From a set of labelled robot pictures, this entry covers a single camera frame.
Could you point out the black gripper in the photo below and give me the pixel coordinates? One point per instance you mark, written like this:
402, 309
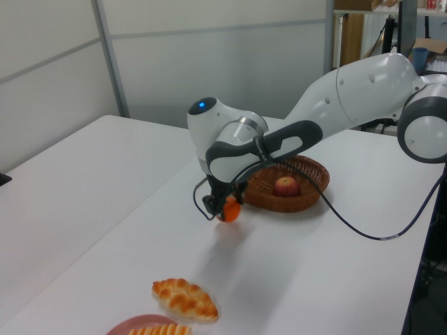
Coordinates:
221, 188

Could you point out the toy orange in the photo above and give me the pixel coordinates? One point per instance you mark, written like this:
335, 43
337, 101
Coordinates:
231, 211

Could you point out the red toy apple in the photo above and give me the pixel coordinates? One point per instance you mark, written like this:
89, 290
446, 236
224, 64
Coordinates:
287, 188

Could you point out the braided toy bread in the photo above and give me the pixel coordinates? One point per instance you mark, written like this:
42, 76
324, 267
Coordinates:
185, 300

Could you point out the ridged toy bread roll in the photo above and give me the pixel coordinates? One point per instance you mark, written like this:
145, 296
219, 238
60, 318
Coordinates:
160, 329

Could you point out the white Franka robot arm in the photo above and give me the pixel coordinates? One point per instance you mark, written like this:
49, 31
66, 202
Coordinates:
359, 90

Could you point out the brown woven basket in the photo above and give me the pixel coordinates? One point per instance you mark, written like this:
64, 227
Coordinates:
297, 204

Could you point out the pink plate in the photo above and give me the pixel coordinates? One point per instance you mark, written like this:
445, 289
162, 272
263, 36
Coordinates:
139, 320

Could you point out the wooden panel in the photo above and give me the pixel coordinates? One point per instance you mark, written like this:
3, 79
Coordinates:
351, 38

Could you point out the closed cardboard box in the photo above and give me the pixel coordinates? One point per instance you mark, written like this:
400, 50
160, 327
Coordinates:
352, 4

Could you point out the white shelf board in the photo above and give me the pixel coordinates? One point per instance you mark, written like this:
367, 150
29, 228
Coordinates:
370, 12

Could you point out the blue cup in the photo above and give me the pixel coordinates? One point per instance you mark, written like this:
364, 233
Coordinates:
420, 59

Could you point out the black monitor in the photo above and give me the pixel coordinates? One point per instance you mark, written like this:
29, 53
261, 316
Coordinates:
406, 24

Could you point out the open cardboard box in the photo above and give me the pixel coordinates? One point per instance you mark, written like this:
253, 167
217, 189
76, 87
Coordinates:
434, 45

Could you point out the red and white box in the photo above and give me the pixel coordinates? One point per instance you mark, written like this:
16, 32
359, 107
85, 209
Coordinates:
433, 4

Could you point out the grey partition post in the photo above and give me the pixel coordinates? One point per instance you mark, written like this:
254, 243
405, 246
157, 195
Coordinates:
330, 35
111, 63

